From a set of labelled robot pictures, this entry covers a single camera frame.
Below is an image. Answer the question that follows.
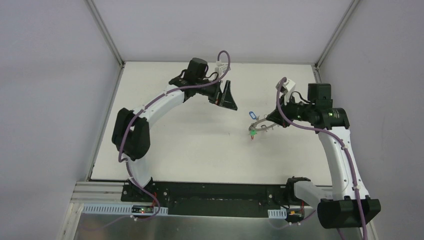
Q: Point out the white cable duct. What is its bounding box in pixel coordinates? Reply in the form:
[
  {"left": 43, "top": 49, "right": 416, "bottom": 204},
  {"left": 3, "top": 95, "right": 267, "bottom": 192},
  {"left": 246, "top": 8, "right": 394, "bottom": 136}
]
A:
[
  {"left": 267, "top": 208, "right": 287, "bottom": 220},
  {"left": 82, "top": 203, "right": 169, "bottom": 216}
]

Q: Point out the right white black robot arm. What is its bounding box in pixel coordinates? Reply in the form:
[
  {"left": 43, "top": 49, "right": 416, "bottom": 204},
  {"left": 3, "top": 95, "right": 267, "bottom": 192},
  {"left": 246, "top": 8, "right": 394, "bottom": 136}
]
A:
[{"left": 266, "top": 81, "right": 381, "bottom": 232}]

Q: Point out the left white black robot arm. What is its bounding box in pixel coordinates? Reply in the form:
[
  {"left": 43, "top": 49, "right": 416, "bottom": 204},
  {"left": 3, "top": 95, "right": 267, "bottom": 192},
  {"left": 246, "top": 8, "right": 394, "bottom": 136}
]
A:
[{"left": 111, "top": 57, "right": 238, "bottom": 203}]

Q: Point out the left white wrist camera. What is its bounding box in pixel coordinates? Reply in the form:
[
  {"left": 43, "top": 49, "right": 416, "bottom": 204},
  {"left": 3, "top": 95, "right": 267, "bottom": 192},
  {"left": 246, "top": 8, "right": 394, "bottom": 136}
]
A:
[{"left": 214, "top": 63, "right": 231, "bottom": 79}]

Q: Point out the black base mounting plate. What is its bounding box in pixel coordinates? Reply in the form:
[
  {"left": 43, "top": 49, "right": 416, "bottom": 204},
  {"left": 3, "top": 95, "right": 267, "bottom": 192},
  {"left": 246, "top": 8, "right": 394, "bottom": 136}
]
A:
[{"left": 120, "top": 180, "right": 304, "bottom": 218}]

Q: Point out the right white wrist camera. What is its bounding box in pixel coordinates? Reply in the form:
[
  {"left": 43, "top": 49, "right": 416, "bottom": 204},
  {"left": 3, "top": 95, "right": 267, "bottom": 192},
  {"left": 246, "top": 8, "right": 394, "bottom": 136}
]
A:
[{"left": 276, "top": 77, "right": 296, "bottom": 103}]

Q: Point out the left white cable duct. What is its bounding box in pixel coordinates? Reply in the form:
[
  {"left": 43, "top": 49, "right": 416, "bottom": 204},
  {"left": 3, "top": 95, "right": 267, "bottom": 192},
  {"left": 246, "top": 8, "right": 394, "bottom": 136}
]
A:
[{"left": 82, "top": 203, "right": 169, "bottom": 216}]

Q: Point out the right white cable duct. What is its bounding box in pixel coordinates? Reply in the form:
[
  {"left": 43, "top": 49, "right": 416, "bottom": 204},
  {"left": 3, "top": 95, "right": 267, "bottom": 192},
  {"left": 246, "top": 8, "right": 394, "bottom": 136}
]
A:
[{"left": 267, "top": 208, "right": 287, "bottom": 220}]

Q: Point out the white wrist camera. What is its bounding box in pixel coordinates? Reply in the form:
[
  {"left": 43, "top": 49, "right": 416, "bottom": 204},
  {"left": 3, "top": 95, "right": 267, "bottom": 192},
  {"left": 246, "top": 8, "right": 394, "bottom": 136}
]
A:
[
  {"left": 214, "top": 63, "right": 231, "bottom": 79},
  {"left": 276, "top": 77, "right": 296, "bottom": 103}
]

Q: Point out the blue key tag with key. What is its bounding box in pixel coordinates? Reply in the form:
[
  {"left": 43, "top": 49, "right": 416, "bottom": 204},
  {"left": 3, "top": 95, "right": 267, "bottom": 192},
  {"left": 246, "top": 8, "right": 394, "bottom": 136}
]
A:
[{"left": 249, "top": 111, "right": 258, "bottom": 120}]

